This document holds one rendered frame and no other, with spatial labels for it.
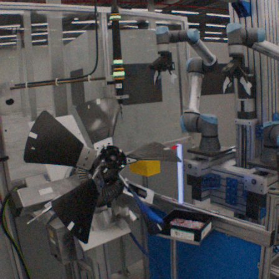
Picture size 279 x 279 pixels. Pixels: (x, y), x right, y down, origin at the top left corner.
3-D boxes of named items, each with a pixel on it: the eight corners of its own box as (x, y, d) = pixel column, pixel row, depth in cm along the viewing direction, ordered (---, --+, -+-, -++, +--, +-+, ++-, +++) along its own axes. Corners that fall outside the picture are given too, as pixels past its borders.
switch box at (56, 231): (64, 249, 170) (58, 215, 165) (77, 260, 158) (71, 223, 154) (50, 254, 164) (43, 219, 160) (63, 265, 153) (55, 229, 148)
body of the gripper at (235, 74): (248, 78, 146) (247, 54, 143) (240, 79, 140) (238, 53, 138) (236, 78, 152) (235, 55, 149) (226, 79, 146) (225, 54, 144)
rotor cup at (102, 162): (80, 167, 133) (89, 151, 124) (101, 152, 143) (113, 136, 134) (102, 193, 131) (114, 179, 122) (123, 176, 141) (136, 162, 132)
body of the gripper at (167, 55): (175, 71, 183) (174, 51, 180) (165, 71, 177) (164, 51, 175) (166, 71, 189) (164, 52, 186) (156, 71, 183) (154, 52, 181)
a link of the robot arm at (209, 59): (223, 75, 209) (193, 38, 171) (208, 75, 216) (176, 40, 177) (225, 61, 211) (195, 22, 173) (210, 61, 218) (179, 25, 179)
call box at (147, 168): (129, 174, 190) (128, 156, 188) (142, 170, 197) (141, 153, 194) (147, 179, 178) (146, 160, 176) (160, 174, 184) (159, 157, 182)
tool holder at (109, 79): (105, 99, 131) (103, 76, 129) (111, 98, 138) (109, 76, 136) (126, 98, 129) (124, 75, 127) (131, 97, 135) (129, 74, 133)
